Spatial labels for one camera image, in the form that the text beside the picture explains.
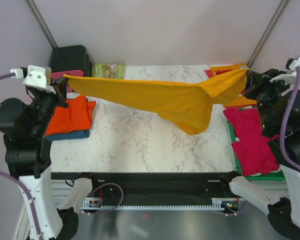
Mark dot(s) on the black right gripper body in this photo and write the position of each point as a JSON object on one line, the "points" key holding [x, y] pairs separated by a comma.
{"points": [[258, 89]]}

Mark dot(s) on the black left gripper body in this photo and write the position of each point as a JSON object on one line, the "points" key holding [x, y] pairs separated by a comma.
{"points": [[59, 97]]}

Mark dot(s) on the yellow t shirt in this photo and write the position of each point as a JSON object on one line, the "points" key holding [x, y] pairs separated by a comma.
{"points": [[188, 105]]}

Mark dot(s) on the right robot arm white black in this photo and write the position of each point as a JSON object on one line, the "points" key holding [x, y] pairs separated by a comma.
{"points": [[277, 95]]}

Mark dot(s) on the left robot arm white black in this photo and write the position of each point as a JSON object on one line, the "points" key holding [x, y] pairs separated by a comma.
{"points": [[29, 162]]}

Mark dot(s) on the orange folder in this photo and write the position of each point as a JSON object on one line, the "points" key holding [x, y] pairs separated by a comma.
{"points": [[240, 101]]}

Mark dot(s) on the black pink mini drawer unit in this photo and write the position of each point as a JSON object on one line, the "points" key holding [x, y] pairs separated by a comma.
{"points": [[72, 60]]}

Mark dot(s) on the folded orange t shirt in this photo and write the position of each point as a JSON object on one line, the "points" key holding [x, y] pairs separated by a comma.
{"points": [[78, 116]]}

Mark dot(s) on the red yellow comic book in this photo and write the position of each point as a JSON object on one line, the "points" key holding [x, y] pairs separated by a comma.
{"points": [[222, 71]]}

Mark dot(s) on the green treehouse book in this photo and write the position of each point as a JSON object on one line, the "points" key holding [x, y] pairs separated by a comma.
{"points": [[109, 70]]}

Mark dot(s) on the red folder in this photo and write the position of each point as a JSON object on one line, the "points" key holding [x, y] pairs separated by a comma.
{"points": [[208, 73]]}

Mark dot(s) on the folded blue t shirt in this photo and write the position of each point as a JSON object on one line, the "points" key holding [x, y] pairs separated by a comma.
{"points": [[79, 134]]}

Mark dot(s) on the magenta t shirt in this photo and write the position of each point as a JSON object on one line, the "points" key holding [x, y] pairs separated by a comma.
{"points": [[250, 140]]}

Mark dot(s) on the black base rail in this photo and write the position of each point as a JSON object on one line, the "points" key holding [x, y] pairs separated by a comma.
{"points": [[174, 188]]}

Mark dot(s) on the white slotted cable duct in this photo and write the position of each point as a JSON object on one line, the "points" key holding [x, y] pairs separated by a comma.
{"points": [[216, 205]]}

